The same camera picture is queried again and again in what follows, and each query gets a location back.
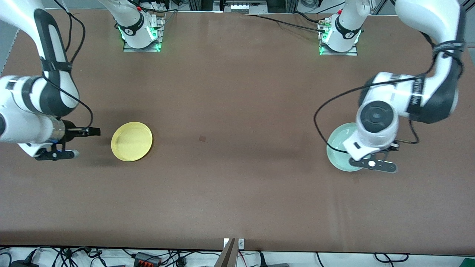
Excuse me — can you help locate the black orange power strip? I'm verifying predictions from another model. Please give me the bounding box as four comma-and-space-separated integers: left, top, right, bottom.
134, 252, 162, 267

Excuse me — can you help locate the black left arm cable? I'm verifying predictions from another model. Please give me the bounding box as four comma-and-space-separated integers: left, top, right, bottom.
314, 37, 465, 156

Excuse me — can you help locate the yellow round plate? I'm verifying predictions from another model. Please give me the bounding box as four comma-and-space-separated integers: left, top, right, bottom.
111, 122, 153, 162

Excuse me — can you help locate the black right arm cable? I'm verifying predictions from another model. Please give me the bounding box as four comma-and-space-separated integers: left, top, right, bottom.
44, 0, 94, 129

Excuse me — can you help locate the brown table cloth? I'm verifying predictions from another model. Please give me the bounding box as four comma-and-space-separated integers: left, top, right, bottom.
0, 8, 475, 256

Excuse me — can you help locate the black looped floor cable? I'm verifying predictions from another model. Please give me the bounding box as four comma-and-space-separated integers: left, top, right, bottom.
374, 253, 409, 263

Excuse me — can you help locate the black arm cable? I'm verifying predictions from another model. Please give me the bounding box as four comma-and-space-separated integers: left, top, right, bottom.
44, 0, 94, 129
314, 37, 465, 156

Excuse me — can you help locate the pale green round plate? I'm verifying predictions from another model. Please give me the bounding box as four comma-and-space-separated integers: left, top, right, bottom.
327, 122, 366, 172

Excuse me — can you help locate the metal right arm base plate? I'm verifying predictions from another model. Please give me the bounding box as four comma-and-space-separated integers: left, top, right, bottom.
123, 17, 164, 52

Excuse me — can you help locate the long black table cable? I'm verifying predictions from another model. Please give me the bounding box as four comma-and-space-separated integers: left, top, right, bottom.
243, 13, 328, 34

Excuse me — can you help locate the white connector block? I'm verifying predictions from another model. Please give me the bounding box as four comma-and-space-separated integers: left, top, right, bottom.
230, 0, 268, 14

